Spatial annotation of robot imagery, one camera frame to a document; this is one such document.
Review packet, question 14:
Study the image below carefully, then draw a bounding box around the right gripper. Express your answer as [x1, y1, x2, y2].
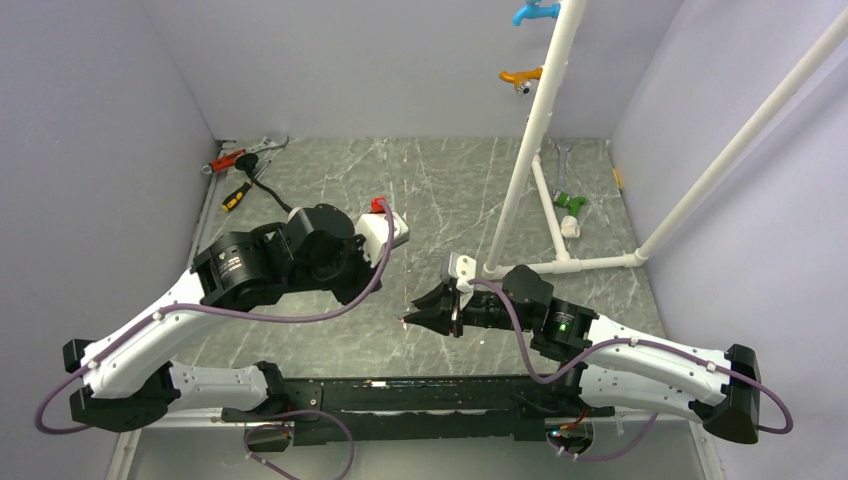
[405, 281, 535, 338]

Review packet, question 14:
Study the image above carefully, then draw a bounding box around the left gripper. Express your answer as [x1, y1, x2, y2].
[289, 228, 390, 309]

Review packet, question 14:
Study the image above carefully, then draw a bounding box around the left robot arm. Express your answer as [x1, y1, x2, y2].
[63, 202, 409, 433]

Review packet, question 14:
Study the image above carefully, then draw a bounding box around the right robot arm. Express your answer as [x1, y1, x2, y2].
[403, 265, 761, 444]

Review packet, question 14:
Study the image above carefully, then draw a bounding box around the yellow black screwdriver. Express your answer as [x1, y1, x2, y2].
[221, 161, 271, 212]

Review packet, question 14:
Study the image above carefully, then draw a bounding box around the green faucet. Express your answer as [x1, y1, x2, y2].
[552, 190, 587, 217]

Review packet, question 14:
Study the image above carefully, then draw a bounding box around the silver spanner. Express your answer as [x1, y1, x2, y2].
[555, 142, 572, 191]

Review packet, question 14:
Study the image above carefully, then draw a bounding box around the orange faucet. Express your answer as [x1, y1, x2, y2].
[499, 67, 543, 96]

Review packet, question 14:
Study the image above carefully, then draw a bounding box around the blue faucet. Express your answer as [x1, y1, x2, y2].
[511, 0, 561, 26]

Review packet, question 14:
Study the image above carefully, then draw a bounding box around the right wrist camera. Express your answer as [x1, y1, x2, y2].
[441, 252, 477, 294]

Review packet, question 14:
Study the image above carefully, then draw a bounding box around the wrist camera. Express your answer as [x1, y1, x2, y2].
[441, 252, 477, 294]
[355, 197, 410, 268]

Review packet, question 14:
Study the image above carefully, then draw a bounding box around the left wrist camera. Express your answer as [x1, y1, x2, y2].
[355, 197, 410, 268]

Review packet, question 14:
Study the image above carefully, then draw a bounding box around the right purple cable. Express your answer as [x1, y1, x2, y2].
[468, 278, 795, 464]

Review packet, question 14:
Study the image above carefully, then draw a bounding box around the white pvc pipe frame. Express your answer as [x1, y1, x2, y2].
[480, 1, 847, 279]

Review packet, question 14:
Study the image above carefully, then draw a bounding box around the black hand stand cable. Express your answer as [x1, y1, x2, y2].
[233, 152, 294, 215]

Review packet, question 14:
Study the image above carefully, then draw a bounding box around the red handled adjustable wrench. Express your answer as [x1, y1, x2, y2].
[200, 134, 290, 175]

